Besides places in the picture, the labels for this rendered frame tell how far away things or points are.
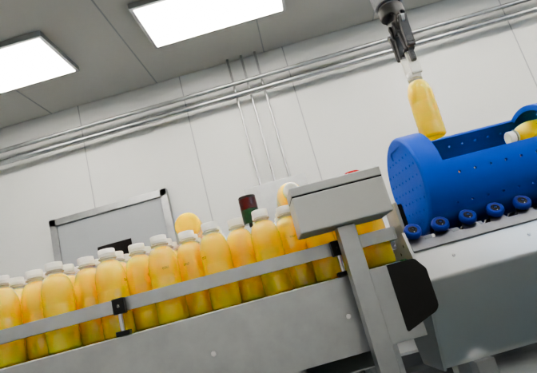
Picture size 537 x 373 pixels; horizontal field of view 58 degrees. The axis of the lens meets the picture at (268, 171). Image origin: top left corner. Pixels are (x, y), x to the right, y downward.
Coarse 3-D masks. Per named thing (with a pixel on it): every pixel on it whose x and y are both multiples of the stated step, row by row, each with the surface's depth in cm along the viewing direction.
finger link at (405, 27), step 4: (400, 16) 137; (404, 16) 137; (400, 20) 137; (400, 24) 137; (404, 24) 137; (408, 24) 137; (400, 28) 138; (404, 28) 137; (408, 28) 137; (404, 32) 137; (408, 32) 137; (404, 36) 137; (408, 36) 136; (412, 36) 136; (404, 40) 137; (408, 40) 136; (412, 40) 137; (408, 44) 136; (412, 44) 136
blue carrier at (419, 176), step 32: (480, 128) 147; (512, 128) 150; (416, 160) 124; (448, 160) 123; (480, 160) 123; (512, 160) 124; (416, 192) 129; (448, 192) 122; (480, 192) 124; (512, 192) 125
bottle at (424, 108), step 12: (420, 84) 135; (408, 96) 137; (420, 96) 134; (432, 96) 134; (420, 108) 134; (432, 108) 133; (420, 120) 133; (432, 120) 132; (420, 132) 134; (432, 132) 131; (444, 132) 132
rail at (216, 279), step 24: (360, 240) 111; (384, 240) 111; (264, 264) 110; (288, 264) 110; (168, 288) 108; (192, 288) 108; (72, 312) 106; (96, 312) 106; (0, 336) 105; (24, 336) 105
